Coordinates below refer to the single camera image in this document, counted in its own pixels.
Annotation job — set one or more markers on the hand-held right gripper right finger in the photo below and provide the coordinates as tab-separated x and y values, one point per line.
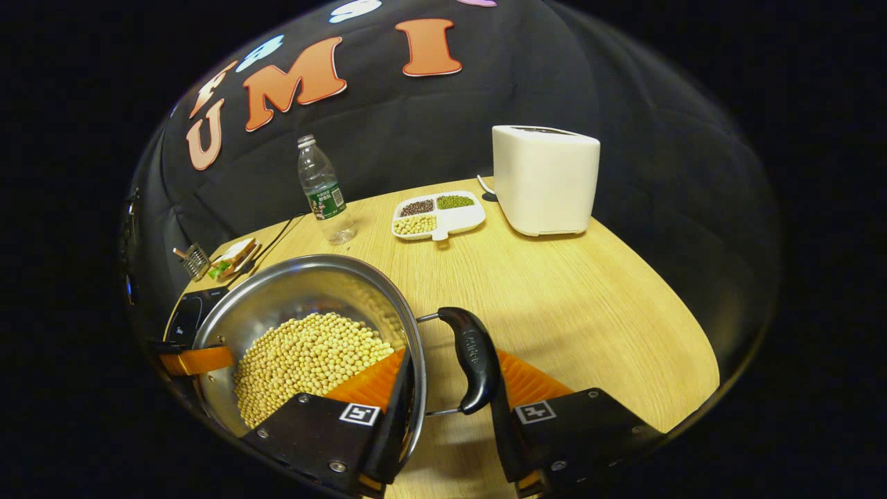
582	433

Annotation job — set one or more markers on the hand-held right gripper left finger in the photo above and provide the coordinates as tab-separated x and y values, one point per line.
326	430

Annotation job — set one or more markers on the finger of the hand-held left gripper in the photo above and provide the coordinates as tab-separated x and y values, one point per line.
201	360

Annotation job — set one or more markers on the black induction cooktop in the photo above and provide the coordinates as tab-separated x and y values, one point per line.
190	315

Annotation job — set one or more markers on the pile of soybeans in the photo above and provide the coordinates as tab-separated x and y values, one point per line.
305	360

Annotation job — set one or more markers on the stainless steel pot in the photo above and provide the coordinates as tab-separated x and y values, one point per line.
305	284

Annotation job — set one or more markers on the sandwich on plate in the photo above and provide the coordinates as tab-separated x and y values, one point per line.
235	258

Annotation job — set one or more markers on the clear plastic water bottle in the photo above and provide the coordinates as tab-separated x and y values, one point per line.
326	194

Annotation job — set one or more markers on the white divided bean dish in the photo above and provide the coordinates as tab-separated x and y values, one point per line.
454	218

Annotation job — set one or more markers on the white toaster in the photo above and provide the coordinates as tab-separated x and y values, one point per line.
547	180

